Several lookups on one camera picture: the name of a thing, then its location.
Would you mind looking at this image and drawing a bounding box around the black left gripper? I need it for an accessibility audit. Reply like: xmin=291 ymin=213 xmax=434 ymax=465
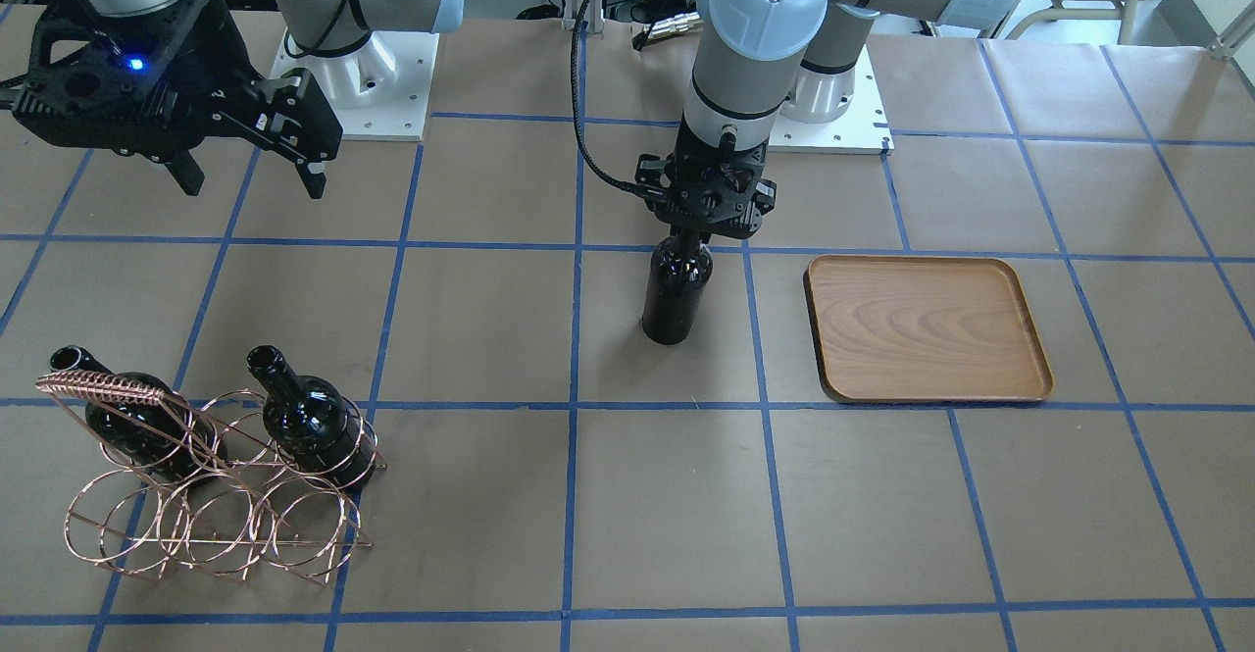
xmin=635 ymin=132 xmax=777 ymax=239

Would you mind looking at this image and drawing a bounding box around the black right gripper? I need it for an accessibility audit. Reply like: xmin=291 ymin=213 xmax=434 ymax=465
xmin=10 ymin=0 xmax=343 ymax=201

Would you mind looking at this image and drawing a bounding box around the dark wine bottle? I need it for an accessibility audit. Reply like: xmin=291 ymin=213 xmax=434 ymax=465
xmin=641 ymin=226 xmax=713 ymax=345
xmin=84 ymin=399 xmax=228 ymax=488
xmin=246 ymin=345 xmax=377 ymax=492

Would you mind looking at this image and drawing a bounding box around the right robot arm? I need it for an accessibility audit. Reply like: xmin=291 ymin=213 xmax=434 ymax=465
xmin=3 ymin=0 xmax=466 ymax=199

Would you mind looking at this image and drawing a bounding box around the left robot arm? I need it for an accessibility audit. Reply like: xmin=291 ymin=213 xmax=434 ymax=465
xmin=636 ymin=0 xmax=1017 ymax=246

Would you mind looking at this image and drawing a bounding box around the wooden tray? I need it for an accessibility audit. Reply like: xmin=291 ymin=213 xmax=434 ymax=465
xmin=804 ymin=255 xmax=1055 ymax=402

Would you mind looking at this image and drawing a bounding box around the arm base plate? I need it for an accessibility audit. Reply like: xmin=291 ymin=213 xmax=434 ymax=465
xmin=271 ymin=31 xmax=441 ymax=142
xmin=768 ymin=48 xmax=895 ymax=155

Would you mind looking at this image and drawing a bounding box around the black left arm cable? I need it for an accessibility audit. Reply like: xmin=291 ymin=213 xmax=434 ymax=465
xmin=571 ymin=0 xmax=653 ymax=192

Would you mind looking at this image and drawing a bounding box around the copper wire bottle basket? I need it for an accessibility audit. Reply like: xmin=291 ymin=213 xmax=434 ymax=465
xmin=36 ymin=370 xmax=374 ymax=586

